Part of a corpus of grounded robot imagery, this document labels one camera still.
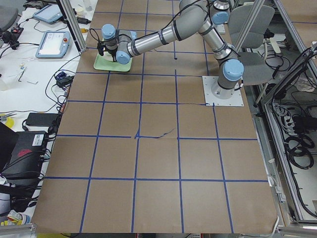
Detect teach pendant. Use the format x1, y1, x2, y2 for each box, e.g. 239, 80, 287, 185
35, 31, 71, 59
33, 4, 62, 24

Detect black computer case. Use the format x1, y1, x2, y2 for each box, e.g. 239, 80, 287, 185
0, 131, 49, 180

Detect light green tray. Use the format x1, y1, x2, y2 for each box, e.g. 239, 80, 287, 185
94, 53, 133, 72

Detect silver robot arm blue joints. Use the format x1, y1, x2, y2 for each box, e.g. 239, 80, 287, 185
98, 0, 244, 90

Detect black power adapter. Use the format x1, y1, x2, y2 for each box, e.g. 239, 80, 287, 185
25, 113, 58, 127

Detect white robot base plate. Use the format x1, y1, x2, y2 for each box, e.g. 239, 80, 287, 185
202, 76, 244, 107

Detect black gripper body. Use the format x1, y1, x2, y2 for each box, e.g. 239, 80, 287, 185
97, 42, 114, 61

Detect grey office chair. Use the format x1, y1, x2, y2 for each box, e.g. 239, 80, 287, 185
228, 5, 274, 86

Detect teach pendant near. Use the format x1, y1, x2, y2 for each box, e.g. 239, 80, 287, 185
35, 31, 71, 59

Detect teach pendant far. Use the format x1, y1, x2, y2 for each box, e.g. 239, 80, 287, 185
33, 4, 62, 24

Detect aluminium frame post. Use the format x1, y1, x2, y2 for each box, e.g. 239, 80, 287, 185
56, 0, 87, 53

